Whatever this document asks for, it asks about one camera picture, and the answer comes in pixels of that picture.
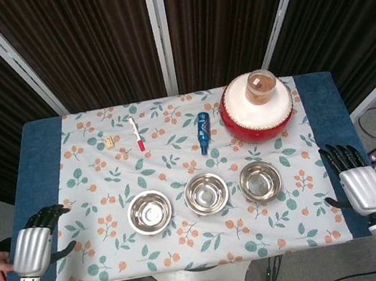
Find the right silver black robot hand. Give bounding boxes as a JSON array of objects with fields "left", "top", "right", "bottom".
[{"left": 314, "top": 135, "right": 376, "bottom": 223}]

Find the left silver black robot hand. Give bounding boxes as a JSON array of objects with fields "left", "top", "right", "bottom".
[{"left": 3, "top": 201, "right": 83, "bottom": 281}]

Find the stainless steel bowl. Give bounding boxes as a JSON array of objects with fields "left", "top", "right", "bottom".
[
  {"left": 235, "top": 157, "right": 286, "bottom": 207},
  {"left": 123, "top": 186, "right": 178, "bottom": 239},
  {"left": 181, "top": 168, "right": 233, "bottom": 219}
]

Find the blue table cover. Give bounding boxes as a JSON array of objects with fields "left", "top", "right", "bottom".
[{"left": 0, "top": 65, "right": 373, "bottom": 281}]

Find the red drum with white top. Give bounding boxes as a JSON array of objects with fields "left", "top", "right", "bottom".
[{"left": 215, "top": 65, "right": 299, "bottom": 149}]

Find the clear jar of rubber bands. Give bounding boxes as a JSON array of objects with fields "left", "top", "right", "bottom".
[{"left": 243, "top": 65, "right": 282, "bottom": 106}]

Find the red white marker pen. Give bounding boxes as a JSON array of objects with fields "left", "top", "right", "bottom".
[{"left": 127, "top": 114, "right": 147, "bottom": 153}]

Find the blue spray bottle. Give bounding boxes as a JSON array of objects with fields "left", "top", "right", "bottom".
[{"left": 193, "top": 110, "right": 217, "bottom": 156}]

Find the floral white tablecloth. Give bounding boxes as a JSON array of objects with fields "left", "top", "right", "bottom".
[{"left": 26, "top": 68, "right": 356, "bottom": 281}]

